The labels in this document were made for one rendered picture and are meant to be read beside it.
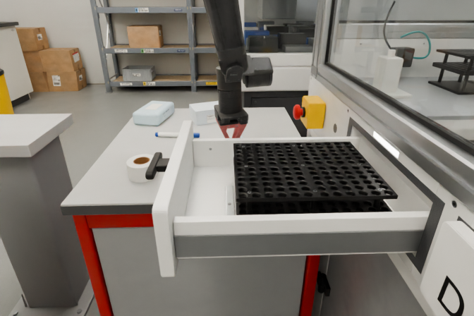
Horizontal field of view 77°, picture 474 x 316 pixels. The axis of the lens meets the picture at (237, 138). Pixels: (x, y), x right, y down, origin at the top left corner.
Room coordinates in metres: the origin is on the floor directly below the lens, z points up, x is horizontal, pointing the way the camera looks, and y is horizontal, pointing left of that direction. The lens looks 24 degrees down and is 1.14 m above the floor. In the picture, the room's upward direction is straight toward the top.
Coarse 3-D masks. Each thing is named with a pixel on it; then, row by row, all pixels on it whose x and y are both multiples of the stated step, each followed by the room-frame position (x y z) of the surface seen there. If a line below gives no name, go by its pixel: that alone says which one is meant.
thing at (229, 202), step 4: (228, 188) 0.44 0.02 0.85; (232, 188) 0.44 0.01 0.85; (228, 192) 0.43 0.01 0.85; (232, 192) 0.43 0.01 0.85; (228, 196) 0.42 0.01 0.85; (232, 196) 0.42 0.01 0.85; (228, 200) 0.40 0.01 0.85; (232, 200) 0.40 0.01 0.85; (228, 204) 0.39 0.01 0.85; (232, 204) 0.39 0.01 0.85; (228, 208) 0.38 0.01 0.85; (232, 208) 0.38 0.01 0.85; (228, 212) 0.37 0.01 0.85; (232, 212) 0.37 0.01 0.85
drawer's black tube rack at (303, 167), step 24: (264, 144) 0.51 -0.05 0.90; (288, 144) 0.51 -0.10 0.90; (312, 144) 0.51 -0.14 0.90; (336, 144) 0.52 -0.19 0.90; (264, 168) 0.42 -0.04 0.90; (288, 168) 0.42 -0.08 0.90; (312, 168) 0.42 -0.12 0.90; (336, 168) 0.42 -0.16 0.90; (360, 168) 0.42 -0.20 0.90; (264, 192) 0.35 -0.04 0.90; (288, 192) 0.35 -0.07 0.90; (312, 192) 0.35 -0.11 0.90; (336, 192) 0.35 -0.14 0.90; (360, 192) 0.36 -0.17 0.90; (384, 192) 0.36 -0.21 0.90
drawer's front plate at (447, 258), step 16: (448, 224) 0.25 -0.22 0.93; (464, 224) 0.25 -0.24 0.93; (448, 240) 0.25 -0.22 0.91; (464, 240) 0.23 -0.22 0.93; (432, 256) 0.26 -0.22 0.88; (448, 256) 0.24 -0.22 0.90; (464, 256) 0.22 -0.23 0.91; (432, 272) 0.25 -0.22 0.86; (448, 272) 0.23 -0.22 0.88; (464, 272) 0.22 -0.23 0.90; (432, 288) 0.24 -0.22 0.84; (448, 288) 0.23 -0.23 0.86; (464, 288) 0.21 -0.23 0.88; (432, 304) 0.24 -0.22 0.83; (448, 304) 0.22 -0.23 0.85; (464, 304) 0.20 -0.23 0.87
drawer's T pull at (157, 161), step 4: (156, 152) 0.45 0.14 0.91; (160, 152) 0.45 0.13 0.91; (156, 156) 0.44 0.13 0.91; (160, 156) 0.44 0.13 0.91; (152, 160) 0.42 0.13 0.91; (156, 160) 0.42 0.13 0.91; (160, 160) 0.42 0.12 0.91; (164, 160) 0.42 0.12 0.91; (168, 160) 0.42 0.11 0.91; (152, 164) 0.41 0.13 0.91; (156, 164) 0.41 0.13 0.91; (160, 164) 0.41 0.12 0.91; (164, 164) 0.41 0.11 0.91; (148, 168) 0.40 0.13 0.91; (152, 168) 0.40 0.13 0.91; (156, 168) 0.41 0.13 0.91; (160, 168) 0.41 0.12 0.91; (164, 168) 0.41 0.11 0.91; (148, 172) 0.39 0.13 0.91; (152, 172) 0.39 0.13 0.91; (156, 172) 0.40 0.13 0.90; (148, 176) 0.38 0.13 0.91; (152, 176) 0.38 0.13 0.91
